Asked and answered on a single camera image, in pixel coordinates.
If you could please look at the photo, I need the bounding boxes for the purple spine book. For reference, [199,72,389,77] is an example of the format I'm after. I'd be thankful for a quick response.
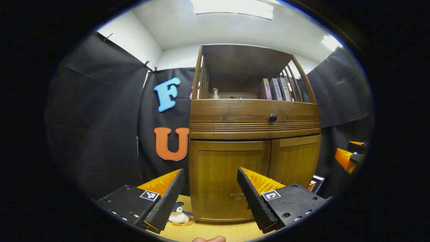
[260,78,272,100]

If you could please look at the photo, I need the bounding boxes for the dark grey spine book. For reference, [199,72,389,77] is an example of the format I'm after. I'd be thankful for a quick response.
[278,77,292,101]

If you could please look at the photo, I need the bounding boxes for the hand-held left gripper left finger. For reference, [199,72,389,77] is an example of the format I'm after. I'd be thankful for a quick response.
[96,168,186,234]

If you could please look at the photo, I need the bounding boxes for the blue hardcover book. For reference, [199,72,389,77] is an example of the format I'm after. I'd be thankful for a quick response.
[312,175,325,195]

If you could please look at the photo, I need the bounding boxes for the small ceiling light panel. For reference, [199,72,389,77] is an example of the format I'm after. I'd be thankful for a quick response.
[321,35,343,51]

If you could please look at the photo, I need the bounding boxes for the wooden cabinet door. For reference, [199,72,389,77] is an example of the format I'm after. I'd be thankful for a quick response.
[189,140,272,222]
[269,135,321,189]

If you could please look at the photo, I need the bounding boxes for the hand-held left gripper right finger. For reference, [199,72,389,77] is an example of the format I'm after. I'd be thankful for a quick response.
[237,167,329,235]

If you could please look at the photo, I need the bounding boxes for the wooden double-door shoe cabinet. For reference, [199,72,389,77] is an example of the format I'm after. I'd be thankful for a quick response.
[188,44,322,225]

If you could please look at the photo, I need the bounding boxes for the penguin plush toy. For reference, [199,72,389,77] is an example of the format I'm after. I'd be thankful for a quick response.
[168,206,194,226]

